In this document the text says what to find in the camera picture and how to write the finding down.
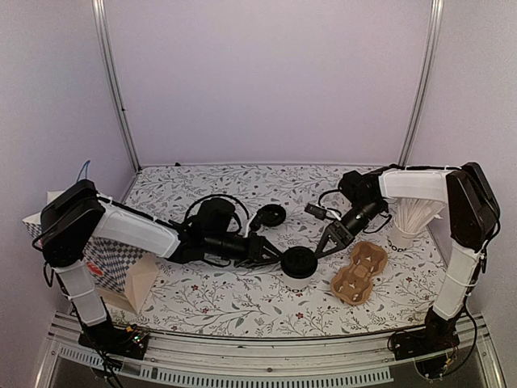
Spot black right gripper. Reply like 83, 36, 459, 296
314, 200, 384, 260

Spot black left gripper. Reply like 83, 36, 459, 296
204, 233, 283, 271

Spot black plastic cup lid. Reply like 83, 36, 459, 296
280, 247, 318, 279

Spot white paper cup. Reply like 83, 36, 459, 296
283, 274, 311, 297

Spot brown cardboard cup carrier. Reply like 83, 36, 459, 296
330, 242, 388, 306

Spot blue checkered paper bag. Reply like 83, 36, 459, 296
22, 160, 161, 315

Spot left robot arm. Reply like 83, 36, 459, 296
32, 179, 282, 351

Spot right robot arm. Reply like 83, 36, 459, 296
315, 162, 501, 352

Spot floral patterned table mat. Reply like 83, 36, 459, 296
110, 166, 446, 338

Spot white cup holding straws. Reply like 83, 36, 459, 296
389, 222, 418, 252

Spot white paper-wrapped straws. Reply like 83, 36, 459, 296
395, 198, 446, 234

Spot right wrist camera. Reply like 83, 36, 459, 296
305, 203, 343, 221

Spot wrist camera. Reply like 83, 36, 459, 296
242, 209, 263, 238
305, 203, 343, 221

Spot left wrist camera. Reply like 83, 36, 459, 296
242, 209, 263, 238

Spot aluminium front rail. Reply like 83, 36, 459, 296
36, 313, 506, 387

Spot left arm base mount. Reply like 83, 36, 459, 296
78, 320, 149, 360

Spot right aluminium frame post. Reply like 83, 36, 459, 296
397, 0, 444, 166

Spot aluminium frame post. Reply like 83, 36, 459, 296
397, 0, 444, 166
91, 0, 141, 173

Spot left aluminium frame post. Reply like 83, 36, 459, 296
91, 0, 141, 173

